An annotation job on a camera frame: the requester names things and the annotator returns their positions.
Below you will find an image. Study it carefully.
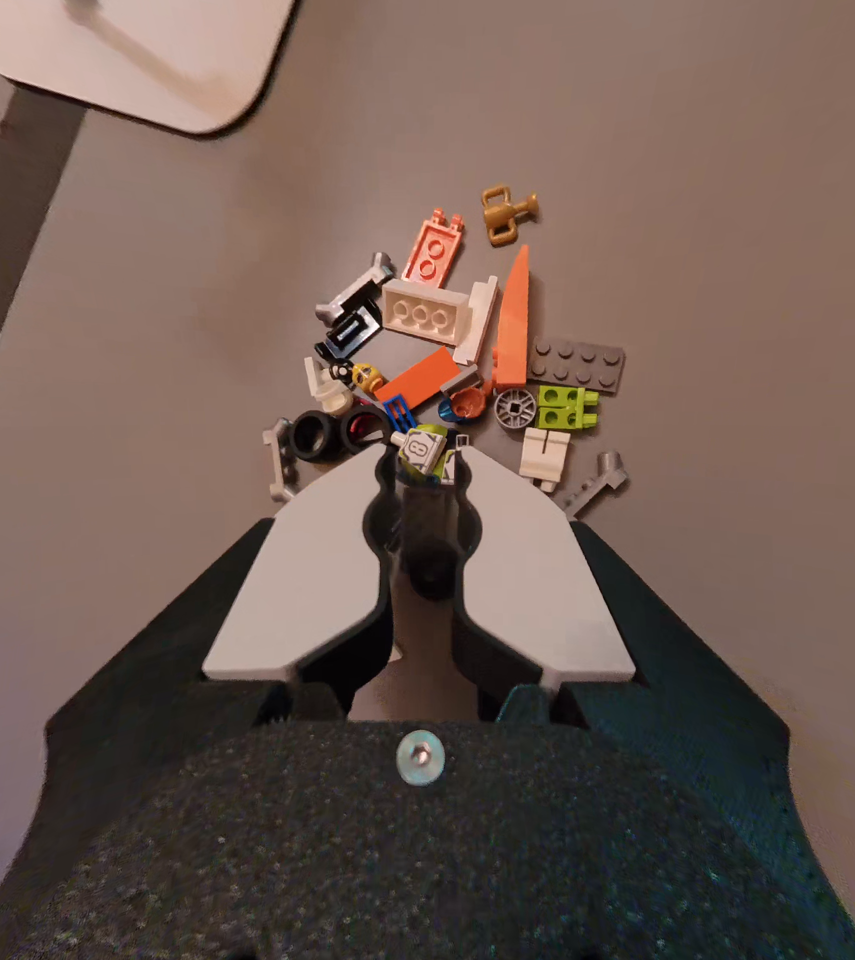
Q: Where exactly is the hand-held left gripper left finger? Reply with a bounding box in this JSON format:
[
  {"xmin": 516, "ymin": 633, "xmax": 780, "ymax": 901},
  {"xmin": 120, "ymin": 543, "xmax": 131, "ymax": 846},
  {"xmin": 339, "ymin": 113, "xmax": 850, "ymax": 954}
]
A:
[{"xmin": 203, "ymin": 447, "xmax": 399, "ymax": 687}]

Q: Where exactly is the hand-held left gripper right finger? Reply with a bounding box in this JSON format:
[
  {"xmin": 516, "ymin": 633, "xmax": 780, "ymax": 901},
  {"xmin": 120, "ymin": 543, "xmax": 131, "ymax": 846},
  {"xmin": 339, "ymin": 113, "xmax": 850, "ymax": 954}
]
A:
[{"xmin": 450, "ymin": 447, "xmax": 640, "ymax": 691}]

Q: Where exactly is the green white lego minifigure torso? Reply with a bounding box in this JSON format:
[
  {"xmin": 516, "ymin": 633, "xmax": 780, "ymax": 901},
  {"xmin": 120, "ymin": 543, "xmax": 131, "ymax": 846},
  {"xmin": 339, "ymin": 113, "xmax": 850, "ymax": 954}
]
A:
[{"xmin": 393, "ymin": 425, "xmax": 453, "ymax": 484}]

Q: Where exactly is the pile of lego pieces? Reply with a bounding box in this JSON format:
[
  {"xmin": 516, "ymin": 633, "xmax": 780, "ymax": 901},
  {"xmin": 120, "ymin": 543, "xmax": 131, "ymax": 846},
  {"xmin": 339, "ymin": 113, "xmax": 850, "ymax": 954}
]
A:
[{"xmin": 260, "ymin": 185, "xmax": 633, "ymax": 522}]

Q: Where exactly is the white wire screen stand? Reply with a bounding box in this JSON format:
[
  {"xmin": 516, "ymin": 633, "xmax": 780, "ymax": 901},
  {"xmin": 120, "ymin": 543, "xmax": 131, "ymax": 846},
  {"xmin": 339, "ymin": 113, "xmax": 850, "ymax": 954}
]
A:
[{"xmin": 0, "ymin": 0, "xmax": 303, "ymax": 139}]

